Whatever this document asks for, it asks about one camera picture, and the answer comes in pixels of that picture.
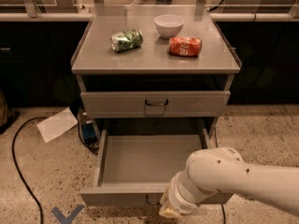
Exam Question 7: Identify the grey drawer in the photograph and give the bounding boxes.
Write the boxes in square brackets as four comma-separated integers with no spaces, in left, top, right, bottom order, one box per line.
[81,91,230,119]
[79,128,235,207]

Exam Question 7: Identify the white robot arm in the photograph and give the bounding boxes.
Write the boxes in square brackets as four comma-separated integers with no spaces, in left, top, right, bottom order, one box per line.
[159,147,299,218]

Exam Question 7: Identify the grey drawer cabinet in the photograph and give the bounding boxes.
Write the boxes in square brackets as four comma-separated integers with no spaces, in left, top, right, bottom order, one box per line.
[72,6,240,131]

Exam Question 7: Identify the blue tape floor mark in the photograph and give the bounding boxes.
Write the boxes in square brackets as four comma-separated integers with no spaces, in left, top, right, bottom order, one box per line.
[50,203,86,224]

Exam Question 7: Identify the blue power box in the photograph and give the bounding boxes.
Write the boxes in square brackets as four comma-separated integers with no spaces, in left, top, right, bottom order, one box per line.
[81,123,97,144]

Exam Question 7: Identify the white paper sheet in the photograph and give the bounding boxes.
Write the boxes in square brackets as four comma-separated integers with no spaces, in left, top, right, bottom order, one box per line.
[37,108,78,143]

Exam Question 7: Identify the red cola can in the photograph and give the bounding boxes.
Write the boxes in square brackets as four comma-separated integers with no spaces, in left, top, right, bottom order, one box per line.
[169,37,202,57]

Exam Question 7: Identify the green crushed soda can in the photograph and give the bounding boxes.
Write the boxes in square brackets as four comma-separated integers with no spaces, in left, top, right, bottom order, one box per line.
[110,29,143,52]

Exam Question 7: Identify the white ceramic bowl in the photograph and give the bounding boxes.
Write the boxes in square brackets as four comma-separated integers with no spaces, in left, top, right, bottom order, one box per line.
[154,14,185,38]

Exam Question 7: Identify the black cable left floor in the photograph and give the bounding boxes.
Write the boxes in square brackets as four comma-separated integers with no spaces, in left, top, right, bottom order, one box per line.
[11,116,48,224]

